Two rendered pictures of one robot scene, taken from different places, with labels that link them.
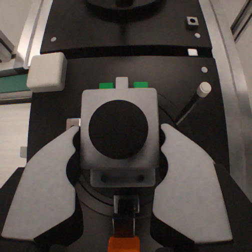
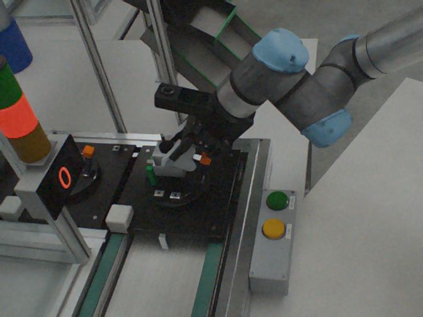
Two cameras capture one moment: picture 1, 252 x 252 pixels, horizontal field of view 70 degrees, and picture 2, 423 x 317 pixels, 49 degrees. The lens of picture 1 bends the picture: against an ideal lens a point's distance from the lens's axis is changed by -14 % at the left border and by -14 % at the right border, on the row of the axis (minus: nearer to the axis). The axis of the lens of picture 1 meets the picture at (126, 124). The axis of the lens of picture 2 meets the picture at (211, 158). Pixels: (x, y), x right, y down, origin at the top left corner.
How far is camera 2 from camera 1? 0.85 m
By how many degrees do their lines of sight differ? 43
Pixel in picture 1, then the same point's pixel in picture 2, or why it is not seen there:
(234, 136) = not seen: hidden behind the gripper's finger
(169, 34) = (120, 161)
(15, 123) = (138, 267)
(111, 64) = (128, 189)
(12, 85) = (111, 255)
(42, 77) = (124, 212)
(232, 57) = (143, 137)
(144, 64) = (135, 175)
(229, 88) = not seen: hidden behind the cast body
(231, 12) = not seen: hidden behind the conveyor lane
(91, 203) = (196, 194)
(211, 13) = (109, 139)
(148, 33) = (116, 171)
